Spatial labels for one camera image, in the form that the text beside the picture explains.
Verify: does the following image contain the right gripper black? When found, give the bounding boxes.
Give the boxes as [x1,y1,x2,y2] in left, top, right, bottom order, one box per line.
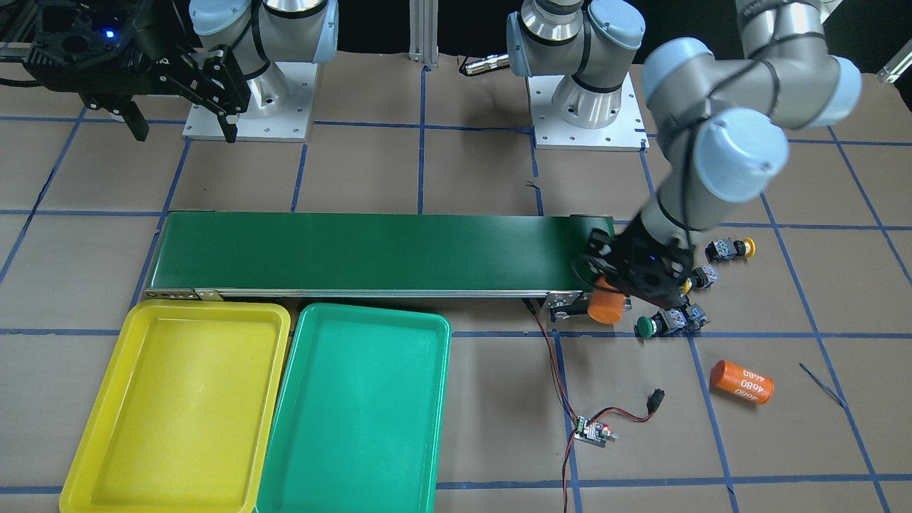
[23,1,250,143]

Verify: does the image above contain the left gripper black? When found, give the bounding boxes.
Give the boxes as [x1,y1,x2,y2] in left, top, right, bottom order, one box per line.
[582,217,695,308]

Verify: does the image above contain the plain orange cylinder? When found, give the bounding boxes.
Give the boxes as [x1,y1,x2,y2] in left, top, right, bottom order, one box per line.
[587,275,628,325]

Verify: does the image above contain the green push button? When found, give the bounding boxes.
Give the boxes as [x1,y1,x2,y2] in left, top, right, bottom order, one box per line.
[634,309,688,340]
[682,304,710,333]

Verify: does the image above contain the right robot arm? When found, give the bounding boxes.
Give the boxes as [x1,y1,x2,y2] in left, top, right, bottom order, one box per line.
[2,1,339,143]

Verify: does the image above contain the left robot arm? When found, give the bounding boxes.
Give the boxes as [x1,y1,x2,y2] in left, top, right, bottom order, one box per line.
[506,1,862,309]

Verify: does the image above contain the yellow push button near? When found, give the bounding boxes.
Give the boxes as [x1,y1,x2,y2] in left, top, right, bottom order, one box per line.
[681,265,719,294]

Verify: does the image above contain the yellow push button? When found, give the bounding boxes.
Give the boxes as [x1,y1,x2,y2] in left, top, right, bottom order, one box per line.
[681,265,719,294]
[705,237,757,263]

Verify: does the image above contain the yellow push button far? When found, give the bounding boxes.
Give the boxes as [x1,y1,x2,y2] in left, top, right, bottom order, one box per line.
[705,237,757,263]

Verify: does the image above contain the green conveyor belt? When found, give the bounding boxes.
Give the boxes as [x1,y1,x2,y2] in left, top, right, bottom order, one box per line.
[142,211,615,300]

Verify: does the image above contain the orange cylinder with 4680 print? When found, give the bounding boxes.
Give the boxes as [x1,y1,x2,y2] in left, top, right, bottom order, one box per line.
[709,360,775,405]

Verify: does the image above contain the motor speed controller board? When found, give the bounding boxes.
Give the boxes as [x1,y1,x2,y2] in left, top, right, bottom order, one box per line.
[573,415,618,448]

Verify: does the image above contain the yellow plastic tray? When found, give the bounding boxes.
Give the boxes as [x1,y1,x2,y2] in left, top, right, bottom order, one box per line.
[59,300,291,512]

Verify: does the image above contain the green plastic tray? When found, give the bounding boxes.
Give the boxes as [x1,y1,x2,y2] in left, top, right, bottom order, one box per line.
[255,303,452,512]

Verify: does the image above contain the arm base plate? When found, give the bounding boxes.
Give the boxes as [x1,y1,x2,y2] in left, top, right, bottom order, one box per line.
[527,75,649,152]
[227,62,319,143]

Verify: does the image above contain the red black wire with plug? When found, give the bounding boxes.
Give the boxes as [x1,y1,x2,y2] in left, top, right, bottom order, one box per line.
[590,388,667,432]

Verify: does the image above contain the red black power wire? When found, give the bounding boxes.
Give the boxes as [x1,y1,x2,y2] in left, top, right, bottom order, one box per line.
[524,299,581,513]

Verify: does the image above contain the aluminium frame post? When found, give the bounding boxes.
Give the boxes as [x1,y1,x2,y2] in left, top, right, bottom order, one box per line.
[408,0,439,68]

